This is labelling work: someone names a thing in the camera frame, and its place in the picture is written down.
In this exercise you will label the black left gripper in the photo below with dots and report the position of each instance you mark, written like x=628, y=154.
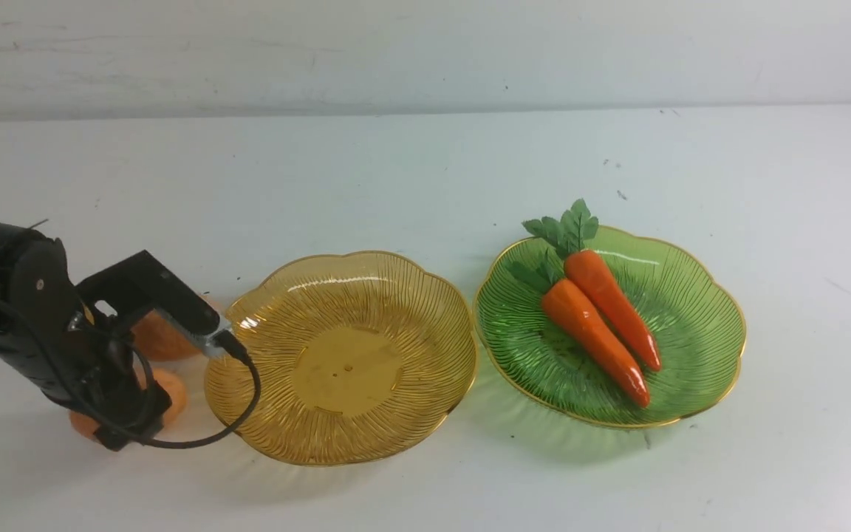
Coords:
x=51, y=338

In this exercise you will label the toy potato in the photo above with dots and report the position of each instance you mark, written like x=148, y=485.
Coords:
x=156, y=339
x=171, y=383

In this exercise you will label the toy carrot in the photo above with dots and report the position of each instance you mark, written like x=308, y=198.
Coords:
x=566, y=305
x=570, y=236

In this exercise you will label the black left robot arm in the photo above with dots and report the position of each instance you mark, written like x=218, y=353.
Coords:
x=52, y=336

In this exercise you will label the green ribbed plastic bowl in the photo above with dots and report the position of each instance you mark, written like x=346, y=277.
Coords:
x=700, y=331

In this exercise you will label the amber ribbed plastic bowl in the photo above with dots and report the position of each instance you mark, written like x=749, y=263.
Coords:
x=361, y=356

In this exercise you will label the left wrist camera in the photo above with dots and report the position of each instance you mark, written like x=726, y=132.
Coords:
x=140, y=284

